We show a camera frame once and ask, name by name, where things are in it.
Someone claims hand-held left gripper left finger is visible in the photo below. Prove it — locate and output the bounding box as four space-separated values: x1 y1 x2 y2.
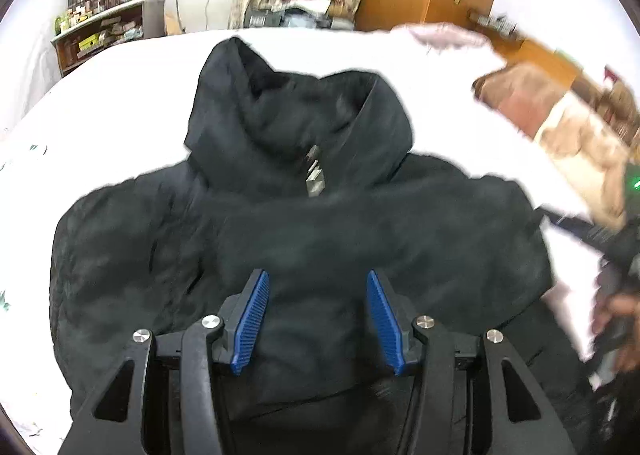
57 269 271 455

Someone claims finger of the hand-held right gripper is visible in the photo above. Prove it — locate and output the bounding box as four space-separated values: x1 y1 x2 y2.
537 206 613 250

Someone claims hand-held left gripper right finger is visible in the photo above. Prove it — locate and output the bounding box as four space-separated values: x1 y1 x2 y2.
366 269 571 455

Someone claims black padded jacket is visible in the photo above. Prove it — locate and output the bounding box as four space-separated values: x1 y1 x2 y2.
49 35 608 455

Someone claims pile of clothes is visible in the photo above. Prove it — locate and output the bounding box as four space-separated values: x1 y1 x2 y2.
242 0 357 31

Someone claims person's right hand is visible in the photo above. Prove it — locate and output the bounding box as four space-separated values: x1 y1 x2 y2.
592 294 640 372

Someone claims brown plush blanket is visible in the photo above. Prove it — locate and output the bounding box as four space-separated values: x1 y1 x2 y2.
472 60 635 231

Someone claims wooden headboard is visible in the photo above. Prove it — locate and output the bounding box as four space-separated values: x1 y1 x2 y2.
467 8 640 136

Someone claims pink pillow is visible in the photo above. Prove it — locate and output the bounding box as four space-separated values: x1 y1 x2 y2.
395 22 493 55

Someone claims pink floral bed sheet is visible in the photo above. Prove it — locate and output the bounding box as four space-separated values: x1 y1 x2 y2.
0 22 601 441

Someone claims cluttered wooden shelf unit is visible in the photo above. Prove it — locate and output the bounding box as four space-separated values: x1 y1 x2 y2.
50 0 166 78

